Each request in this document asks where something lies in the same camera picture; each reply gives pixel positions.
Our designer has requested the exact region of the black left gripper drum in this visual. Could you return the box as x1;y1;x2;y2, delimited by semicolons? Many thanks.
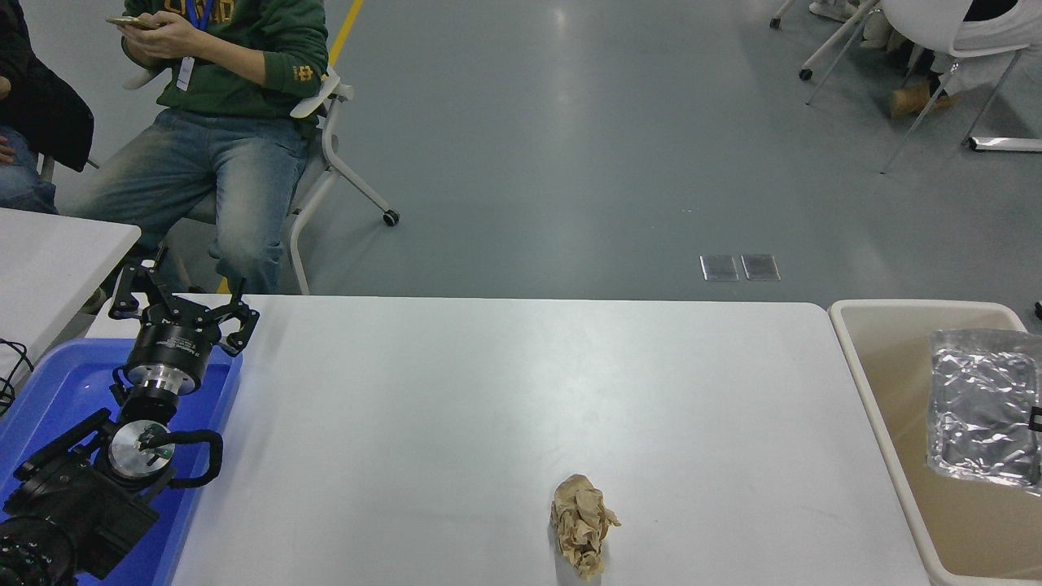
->
124;317;218;380

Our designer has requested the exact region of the silver foil tray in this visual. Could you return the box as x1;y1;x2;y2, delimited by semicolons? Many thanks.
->
926;328;1042;497

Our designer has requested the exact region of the tan paper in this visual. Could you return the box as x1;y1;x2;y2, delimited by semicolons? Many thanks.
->
550;474;622;581

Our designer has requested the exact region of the person's right hand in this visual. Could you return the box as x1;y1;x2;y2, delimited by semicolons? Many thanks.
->
121;24;164;68

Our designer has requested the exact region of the person's left hand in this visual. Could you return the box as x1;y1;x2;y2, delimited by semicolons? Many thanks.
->
146;11;205;60

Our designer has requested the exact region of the white side table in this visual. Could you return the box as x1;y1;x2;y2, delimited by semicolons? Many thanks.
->
0;206;143;383

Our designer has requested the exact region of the blue plastic tray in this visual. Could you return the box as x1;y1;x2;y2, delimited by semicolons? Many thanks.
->
0;338;245;586

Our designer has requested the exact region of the large pale plastic bin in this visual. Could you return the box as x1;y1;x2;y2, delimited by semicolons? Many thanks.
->
829;299;1042;586

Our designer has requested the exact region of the person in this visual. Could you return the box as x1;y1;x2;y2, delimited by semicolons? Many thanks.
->
863;0;1042;121
61;0;331;295
0;0;95;214

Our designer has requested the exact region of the white wheeled office chair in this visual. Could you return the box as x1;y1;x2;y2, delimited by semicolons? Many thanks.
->
122;65;401;295

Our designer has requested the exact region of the silver floor bar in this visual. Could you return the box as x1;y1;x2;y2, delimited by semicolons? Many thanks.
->
969;137;1042;154

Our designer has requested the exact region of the white wheeled table leg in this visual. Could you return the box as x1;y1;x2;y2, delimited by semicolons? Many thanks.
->
769;0;884;82

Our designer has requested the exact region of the white shell chair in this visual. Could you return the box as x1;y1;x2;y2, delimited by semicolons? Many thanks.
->
881;0;1042;176

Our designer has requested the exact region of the grey chair frame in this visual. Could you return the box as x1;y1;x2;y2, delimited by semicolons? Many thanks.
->
37;151;105;184

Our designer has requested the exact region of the black cable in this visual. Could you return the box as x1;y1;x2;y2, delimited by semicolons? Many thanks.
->
0;338;35;418

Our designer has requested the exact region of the white badge blue lanyard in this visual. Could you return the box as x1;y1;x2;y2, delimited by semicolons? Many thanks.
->
177;0;214;91

